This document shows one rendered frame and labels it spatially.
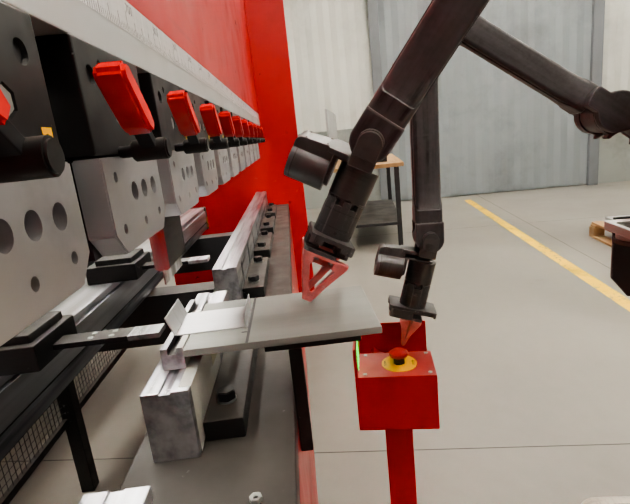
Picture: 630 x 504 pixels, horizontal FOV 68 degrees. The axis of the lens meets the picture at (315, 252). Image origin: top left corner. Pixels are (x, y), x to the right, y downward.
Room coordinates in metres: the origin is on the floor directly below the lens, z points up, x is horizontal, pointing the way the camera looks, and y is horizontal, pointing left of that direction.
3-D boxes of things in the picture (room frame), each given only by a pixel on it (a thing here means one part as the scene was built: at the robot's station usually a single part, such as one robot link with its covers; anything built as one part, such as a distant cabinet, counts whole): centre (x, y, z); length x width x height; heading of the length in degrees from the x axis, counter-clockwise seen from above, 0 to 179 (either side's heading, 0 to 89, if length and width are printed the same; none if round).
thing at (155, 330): (0.64, 0.36, 1.01); 0.26 x 0.12 x 0.05; 92
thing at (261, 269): (1.26, 0.17, 0.89); 0.30 x 0.05 x 0.03; 2
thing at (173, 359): (0.68, 0.21, 0.98); 0.20 x 0.03 x 0.03; 2
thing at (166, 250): (0.66, 0.21, 1.13); 0.10 x 0.02 x 0.10; 2
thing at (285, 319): (0.66, 0.06, 1.00); 0.26 x 0.18 x 0.01; 92
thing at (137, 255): (1.06, 0.38, 1.01); 0.26 x 0.12 x 0.05; 92
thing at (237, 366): (0.70, 0.15, 0.89); 0.30 x 0.05 x 0.03; 2
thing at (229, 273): (1.92, 0.25, 0.92); 1.68 x 0.06 x 0.10; 2
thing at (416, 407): (0.93, -0.14, 0.75); 0.20 x 0.16 x 0.18; 172
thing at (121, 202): (0.43, 0.20, 1.26); 0.15 x 0.09 x 0.17; 2
